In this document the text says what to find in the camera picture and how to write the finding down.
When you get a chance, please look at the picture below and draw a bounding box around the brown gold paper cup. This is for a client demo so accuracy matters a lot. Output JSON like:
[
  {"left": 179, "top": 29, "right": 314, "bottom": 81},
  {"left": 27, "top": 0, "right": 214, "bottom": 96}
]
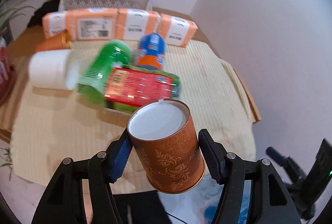
[{"left": 127, "top": 99, "right": 205, "bottom": 194}]

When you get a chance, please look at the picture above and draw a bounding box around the white paper cup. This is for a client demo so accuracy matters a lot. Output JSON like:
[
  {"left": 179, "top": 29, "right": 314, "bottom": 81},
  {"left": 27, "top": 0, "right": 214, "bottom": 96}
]
[{"left": 28, "top": 49, "right": 81, "bottom": 90}]

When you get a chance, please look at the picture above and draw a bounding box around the small brown paper cup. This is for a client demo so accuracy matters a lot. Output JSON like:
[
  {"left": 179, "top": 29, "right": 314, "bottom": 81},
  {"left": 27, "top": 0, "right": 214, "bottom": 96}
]
[{"left": 35, "top": 30, "right": 71, "bottom": 52}]

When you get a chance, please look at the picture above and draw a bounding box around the striped green yellow tablecloth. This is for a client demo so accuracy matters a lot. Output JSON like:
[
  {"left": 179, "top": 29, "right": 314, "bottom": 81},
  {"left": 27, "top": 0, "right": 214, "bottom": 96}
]
[{"left": 10, "top": 39, "right": 258, "bottom": 195}]

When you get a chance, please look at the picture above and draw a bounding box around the green plastic bottle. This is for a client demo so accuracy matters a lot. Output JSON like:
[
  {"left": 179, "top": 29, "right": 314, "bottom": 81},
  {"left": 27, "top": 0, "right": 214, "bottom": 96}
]
[{"left": 77, "top": 40, "right": 132, "bottom": 105}]

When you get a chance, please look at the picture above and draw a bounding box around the clear bottle red green label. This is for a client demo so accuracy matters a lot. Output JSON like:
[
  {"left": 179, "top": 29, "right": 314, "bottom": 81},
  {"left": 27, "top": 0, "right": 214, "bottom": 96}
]
[{"left": 104, "top": 66, "right": 181, "bottom": 114}]

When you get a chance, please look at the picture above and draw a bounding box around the red white ceramic pot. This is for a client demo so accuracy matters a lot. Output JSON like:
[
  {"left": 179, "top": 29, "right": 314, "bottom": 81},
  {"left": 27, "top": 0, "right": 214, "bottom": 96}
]
[{"left": 0, "top": 37, "right": 16, "bottom": 105}]

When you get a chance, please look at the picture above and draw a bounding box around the wooden table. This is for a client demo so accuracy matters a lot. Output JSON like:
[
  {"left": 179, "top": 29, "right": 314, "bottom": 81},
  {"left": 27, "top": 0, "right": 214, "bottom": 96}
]
[{"left": 1, "top": 7, "right": 262, "bottom": 144}]

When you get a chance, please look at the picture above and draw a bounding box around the blue orange soda bottle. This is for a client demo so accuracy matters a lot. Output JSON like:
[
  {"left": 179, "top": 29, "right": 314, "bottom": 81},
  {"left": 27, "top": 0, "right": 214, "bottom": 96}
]
[{"left": 133, "top": 32, "right": 166, "bottom": 71}]

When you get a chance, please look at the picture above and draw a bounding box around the orange tissue pack barcode label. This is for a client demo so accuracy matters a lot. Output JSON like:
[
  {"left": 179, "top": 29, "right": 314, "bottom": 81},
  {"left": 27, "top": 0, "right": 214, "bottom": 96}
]
[{"left": 73, "top": 8, "right": 118, "bottom": 41}]

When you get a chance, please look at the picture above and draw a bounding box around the orange tissue pack far left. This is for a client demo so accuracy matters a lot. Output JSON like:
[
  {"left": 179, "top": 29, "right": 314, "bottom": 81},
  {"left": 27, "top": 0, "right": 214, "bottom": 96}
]
[{"left": 42, "top": 11, "right": 76, "bottom": 41}]

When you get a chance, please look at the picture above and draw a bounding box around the orange tissue pack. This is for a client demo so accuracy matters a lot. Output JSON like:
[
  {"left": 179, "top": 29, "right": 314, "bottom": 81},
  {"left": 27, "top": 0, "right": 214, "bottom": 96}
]
[
  {"left": 115, "top": 8, "right": 161, "bottom": 41},
  {"left": 42, "top": 11, "right": 76, "bottom": 41},
  {"left": 157, "top": 13, "right": 198, "bottom": 47}
]

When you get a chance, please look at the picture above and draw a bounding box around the orange tissue pack centre right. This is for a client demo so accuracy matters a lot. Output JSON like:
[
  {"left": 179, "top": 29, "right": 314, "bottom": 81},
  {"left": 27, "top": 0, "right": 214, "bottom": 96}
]
[{"left": 115, "top": 8, "right": 161, "bottom": 41}]

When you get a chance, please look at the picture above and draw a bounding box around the green potted plant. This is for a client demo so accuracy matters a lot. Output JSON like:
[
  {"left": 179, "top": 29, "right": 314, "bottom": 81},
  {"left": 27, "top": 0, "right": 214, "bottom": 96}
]
[{"left": 1, "top": 0, "right": 37, "bottom": 35}]

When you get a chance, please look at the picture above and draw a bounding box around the orange tissue pack far right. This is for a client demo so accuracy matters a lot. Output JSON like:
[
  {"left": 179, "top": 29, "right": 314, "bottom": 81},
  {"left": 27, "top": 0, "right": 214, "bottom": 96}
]
[{"left": 157, "top": 13, "right": 198, "bottom": 47}]

